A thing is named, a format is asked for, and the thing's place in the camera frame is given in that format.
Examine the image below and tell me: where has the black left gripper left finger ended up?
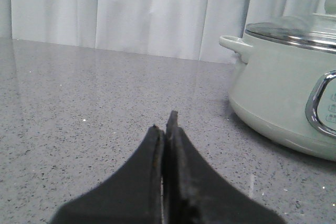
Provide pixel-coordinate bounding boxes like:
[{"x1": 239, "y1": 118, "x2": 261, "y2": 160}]
[{"x1": 51, "y1": 125, "x2": 164, "y2": 223}]

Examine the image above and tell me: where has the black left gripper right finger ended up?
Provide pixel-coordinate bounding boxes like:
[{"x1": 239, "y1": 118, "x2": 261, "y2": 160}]
[{"x1": 163, "y1": 111, "x2": 285, "y2": 223}]

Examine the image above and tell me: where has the glass pot lid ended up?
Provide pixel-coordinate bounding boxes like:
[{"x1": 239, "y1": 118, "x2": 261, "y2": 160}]
[{"x1": 245, "y1": 0, "x2": 335, "y2": 54}]

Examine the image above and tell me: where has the pale green electric pot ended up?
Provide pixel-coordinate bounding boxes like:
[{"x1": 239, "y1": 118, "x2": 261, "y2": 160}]
[{"x1": 219, "y1": 34, "x2": 335, "y2": 161}]

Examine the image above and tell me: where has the white curtain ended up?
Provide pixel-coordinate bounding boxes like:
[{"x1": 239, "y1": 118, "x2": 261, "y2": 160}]
[{"x1": 1, "y1": 0, "x2": 325, "y2": 63}]

